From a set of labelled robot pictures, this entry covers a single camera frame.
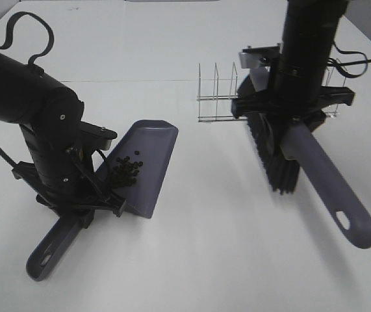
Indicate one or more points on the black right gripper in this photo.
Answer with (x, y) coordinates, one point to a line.
(283, 94)

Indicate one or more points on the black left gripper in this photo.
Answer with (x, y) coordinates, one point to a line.
(62, 173)

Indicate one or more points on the purple brush black bristles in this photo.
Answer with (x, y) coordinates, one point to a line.
(300, 151)

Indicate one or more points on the pile of coffee beans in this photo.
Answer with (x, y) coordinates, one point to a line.
(125, 172)

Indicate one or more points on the purple plastic dustpan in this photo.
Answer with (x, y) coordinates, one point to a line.
(150, 141)

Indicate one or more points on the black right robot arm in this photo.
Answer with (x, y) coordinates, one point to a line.
(308, 35)

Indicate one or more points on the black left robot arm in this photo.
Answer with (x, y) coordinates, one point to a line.
(30, 96)

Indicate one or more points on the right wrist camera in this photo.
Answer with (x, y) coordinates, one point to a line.
(256, 57)

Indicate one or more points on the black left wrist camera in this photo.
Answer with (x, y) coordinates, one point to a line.
(94, 137)

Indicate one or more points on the chrome wire dish rack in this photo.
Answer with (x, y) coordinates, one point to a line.
(214, 95)

